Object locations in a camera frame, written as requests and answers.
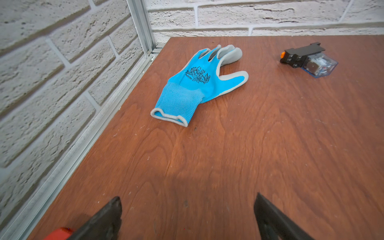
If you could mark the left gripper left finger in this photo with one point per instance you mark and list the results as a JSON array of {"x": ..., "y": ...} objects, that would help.
[{"x": 104, "y": 225}]

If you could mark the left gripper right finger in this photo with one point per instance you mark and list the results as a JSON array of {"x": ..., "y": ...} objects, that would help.
[{"x": 274, "y": 224}]

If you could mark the red handled tool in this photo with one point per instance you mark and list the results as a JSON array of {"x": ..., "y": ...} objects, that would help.
[{"x": 60, "y": 234}]

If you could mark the black clear relay module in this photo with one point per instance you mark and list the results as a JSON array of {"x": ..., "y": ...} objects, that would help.
[{"x": 311, "y": 59}]

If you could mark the blue grey work glove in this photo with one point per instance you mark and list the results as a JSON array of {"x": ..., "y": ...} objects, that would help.
[{"x": 197, "y": 83}]

